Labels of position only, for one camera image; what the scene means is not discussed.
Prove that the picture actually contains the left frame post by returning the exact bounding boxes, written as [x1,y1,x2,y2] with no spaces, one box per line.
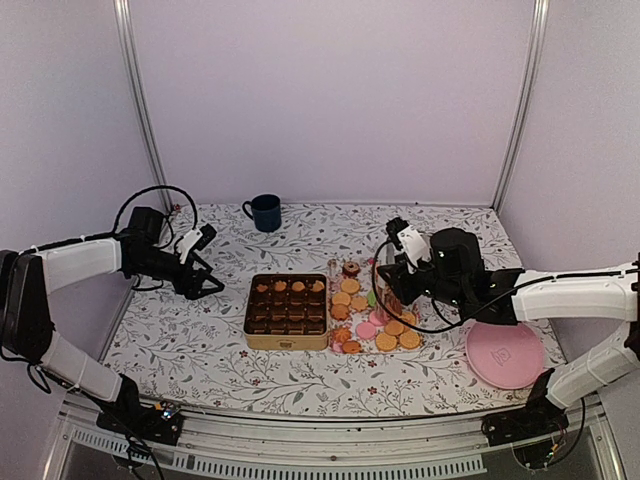
[113,0,167,185]

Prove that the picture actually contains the pink plate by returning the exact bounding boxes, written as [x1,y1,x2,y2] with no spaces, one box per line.
[465,323,545,390]

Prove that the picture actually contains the chocolate sprinkle donut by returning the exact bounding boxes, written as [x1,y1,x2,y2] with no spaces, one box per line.
[342,261,361,277]

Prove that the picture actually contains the pink macaron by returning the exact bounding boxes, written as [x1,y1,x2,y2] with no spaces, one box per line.
[356,322,377,339]

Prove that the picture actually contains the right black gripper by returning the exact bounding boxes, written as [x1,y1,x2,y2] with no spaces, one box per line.
[378,253,468,311]

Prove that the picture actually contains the right frame post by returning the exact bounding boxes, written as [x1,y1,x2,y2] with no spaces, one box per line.
[491,0,550,215]

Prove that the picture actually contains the dark blue mug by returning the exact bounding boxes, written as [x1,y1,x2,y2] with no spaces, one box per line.
[241,194,282,233]

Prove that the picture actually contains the gold cookie tin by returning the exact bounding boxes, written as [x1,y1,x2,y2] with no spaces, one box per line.
[243,273,329,351]

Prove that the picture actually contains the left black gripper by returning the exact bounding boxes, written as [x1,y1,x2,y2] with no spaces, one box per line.
[131,247,225,299]

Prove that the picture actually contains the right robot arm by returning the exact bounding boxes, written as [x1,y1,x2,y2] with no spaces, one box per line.
[372,218,639,436]

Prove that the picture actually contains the floral tablecloth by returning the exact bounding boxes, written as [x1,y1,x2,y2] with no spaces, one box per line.
[104,204,529,418]

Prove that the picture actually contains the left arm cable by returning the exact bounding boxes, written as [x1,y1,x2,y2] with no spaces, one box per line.
[113,185,199,236]

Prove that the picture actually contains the round waffle cookie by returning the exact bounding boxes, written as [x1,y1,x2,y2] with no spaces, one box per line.
[375,332,398,352]
[398,330,422,350]

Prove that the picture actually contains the aluminium front rail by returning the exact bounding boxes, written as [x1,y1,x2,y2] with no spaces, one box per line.
[44,396,630,479]

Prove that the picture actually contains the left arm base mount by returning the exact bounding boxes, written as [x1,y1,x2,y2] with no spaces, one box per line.
[96,388,184,446]

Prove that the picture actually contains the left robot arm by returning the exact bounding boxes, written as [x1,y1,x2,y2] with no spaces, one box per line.
[1,207,224,434]

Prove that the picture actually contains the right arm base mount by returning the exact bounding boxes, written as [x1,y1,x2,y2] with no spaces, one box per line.
[481,398,569,446]

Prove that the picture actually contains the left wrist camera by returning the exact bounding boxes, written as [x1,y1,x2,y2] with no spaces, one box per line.
[174,224,217,264]

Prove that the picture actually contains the frame post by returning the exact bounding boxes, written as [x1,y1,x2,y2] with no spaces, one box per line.
[491,0,550,215]
[113,0,167,185]

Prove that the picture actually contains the floral cookie tray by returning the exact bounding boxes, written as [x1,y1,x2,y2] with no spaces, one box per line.
[328,257,424,355]

